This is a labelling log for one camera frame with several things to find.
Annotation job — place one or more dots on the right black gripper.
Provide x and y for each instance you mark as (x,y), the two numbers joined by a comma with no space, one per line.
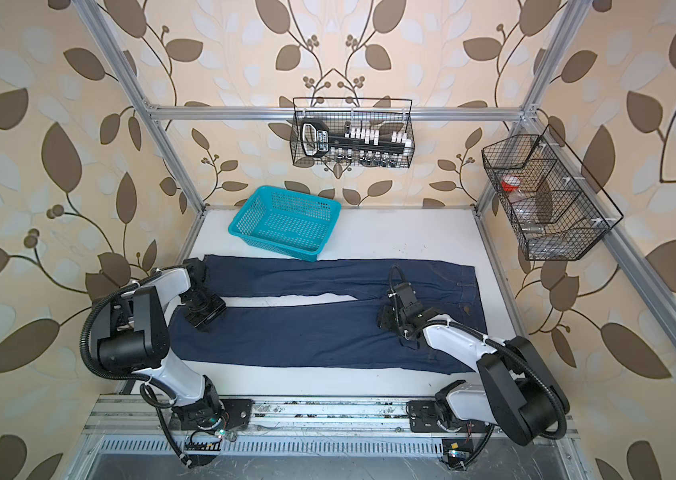
(383,316)

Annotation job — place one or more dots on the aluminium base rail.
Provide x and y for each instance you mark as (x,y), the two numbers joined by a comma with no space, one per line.
(381,427)

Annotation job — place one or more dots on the back black wire basket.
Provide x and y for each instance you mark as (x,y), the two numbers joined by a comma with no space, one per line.
(336,110)

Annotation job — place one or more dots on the black socket tool set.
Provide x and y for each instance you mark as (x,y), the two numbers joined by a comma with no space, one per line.
(353,144)

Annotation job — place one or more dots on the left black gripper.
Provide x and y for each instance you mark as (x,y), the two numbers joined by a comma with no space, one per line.
(201,324)

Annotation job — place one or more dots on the dark blue denim trousers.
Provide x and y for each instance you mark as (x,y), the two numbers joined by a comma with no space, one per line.
(340,334)

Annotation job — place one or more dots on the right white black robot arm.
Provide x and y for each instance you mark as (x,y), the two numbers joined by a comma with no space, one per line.
(517,393)

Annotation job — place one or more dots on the black wire basket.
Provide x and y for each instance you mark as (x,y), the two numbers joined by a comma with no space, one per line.
(561,210)
(336,110)

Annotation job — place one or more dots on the right black wire basket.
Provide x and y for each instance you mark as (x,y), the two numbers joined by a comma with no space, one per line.
(561,210)

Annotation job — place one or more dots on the red capped clear container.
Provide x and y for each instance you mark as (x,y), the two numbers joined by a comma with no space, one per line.
(510,184)

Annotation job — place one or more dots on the teal plastic basket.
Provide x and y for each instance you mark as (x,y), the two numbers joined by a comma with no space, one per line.
(287,222)

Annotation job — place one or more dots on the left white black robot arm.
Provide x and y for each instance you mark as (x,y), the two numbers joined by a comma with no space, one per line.
(126,337)

